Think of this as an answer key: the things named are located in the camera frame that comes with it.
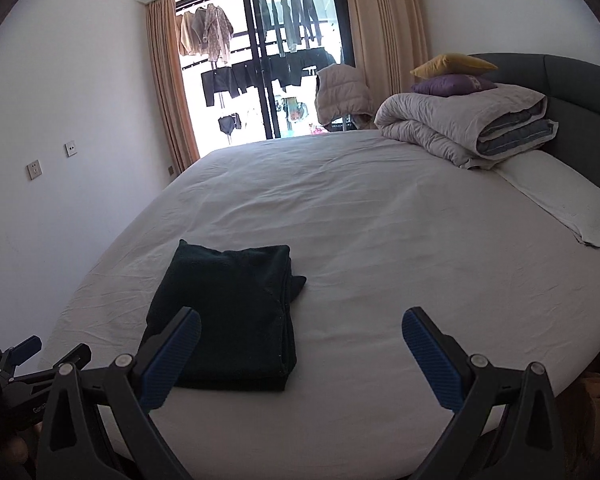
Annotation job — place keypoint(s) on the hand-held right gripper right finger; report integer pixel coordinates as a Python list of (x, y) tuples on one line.
[(430, 365)]

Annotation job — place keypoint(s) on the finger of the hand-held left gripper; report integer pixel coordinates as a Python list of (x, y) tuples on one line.
[(26, 347), (70, 357)]

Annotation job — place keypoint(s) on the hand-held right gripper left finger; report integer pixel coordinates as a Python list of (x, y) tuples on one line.
[(172, 360)]

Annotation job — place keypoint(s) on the dark green knit sweater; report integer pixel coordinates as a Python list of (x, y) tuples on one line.
[(230, 300)]

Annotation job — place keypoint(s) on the row of hanging clothes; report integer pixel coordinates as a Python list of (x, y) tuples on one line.
[(290, 20)]

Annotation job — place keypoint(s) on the bed with white sheet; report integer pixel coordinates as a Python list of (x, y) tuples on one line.
[(380, 235)]

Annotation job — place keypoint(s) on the cardboard box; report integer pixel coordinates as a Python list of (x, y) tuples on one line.
[(597, 400)]

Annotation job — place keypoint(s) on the white pillow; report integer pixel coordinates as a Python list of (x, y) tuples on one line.
[(560, 195)]

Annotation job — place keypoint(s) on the folded beige duvet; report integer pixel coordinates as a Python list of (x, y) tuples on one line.
[(445, 115)]

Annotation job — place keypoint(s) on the sliding glass balcony door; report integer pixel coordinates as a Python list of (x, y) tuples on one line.
[(270, 110)]

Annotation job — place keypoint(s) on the beige curtain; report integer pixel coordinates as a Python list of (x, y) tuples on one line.
[(385, 35), (172, 85)]

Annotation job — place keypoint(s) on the purple pillow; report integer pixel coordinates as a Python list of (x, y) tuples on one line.
[(450, 85)]

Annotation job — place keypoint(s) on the beige puffer vest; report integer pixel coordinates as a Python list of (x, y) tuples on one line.
[(342, 92)]

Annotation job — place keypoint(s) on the yellow pillow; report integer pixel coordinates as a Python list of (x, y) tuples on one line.
[(455, 64)]

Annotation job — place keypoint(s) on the dark grey upholstered headboard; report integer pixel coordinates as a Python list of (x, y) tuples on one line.
[(570, 80)]

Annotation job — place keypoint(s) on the white wall socket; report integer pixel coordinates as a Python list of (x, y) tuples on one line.
[(34, 170), (71, 148)]

